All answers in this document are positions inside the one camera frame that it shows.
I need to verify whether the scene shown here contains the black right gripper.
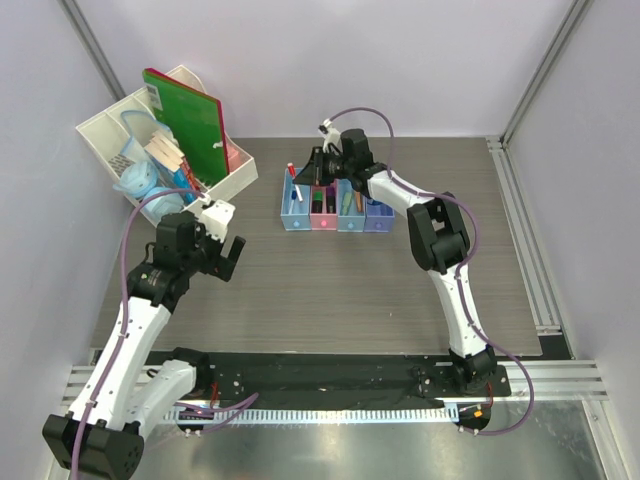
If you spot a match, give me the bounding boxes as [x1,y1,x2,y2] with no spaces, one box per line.
[292,148,352,188]

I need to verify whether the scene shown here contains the blue whiteboard marker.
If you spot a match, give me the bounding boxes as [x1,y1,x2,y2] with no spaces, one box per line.
[291,185,304,202]

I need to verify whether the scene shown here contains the green highlighter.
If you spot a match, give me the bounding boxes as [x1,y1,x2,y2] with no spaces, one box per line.
[311,190,324,214]

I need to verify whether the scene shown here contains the purple highlighter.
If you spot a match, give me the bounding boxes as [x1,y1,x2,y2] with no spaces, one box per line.
[326,186,336,214]

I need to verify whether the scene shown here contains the pastel four-drawer organizer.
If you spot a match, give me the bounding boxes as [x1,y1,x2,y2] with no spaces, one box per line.
[280,168,395,233]

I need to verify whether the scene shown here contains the light green marker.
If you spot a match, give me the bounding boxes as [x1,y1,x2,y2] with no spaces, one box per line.
[341,192,352,215]

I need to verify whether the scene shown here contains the blue round slime jar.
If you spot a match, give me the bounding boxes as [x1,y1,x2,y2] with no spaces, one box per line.
[367,199,385,208]

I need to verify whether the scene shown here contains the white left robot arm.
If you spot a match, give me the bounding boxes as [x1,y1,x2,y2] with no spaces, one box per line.
[42,200,245,479]

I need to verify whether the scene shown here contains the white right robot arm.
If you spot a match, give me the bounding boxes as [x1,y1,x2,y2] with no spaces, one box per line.
[294,123,497,395]

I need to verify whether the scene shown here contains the pink notebook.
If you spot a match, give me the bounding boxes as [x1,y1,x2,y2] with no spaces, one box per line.
[226,141,243,173]

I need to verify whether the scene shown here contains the light blue round case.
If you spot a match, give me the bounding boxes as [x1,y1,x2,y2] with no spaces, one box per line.
[142,193,184,224]

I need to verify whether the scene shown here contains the blue tape dispenser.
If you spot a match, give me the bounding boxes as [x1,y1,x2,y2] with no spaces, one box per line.
[113,161,159,200]

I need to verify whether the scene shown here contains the green notebook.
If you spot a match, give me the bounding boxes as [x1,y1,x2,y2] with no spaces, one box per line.
[142,68,229,185]

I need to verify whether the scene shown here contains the white desk organizer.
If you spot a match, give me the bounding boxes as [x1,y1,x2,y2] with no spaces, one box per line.
[76,66,258,225]

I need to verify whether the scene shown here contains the wooden clips stack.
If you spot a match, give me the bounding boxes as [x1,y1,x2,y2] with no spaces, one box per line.
[145,129,184,173]

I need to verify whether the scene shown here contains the clear blue measuring cup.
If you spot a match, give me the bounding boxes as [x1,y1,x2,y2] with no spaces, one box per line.
[106,108,156,177]

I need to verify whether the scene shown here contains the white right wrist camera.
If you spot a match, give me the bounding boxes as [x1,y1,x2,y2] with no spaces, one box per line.
[318,118,341,153]

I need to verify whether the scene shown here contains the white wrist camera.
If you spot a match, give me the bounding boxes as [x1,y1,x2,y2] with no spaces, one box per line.
[318,118,341,153]
[198,200,236,243]

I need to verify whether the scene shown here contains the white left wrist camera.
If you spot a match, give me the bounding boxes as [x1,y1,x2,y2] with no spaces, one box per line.
[198,200,236,243]

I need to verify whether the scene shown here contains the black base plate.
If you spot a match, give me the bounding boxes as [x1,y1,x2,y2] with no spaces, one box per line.
[143,348,511,402]

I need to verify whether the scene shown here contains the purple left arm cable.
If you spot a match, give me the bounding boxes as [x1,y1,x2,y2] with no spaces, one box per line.
[69,188,261,480]

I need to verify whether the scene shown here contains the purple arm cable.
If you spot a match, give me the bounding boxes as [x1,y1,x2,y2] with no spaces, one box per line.
[69,188,261,480]
[324,107,536,437]

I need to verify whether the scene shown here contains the white slotted cable duct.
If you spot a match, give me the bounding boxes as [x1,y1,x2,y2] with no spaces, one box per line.
[169,407,459,426]

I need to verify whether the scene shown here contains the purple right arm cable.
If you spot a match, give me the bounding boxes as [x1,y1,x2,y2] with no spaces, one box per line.
[324,107,536,437]

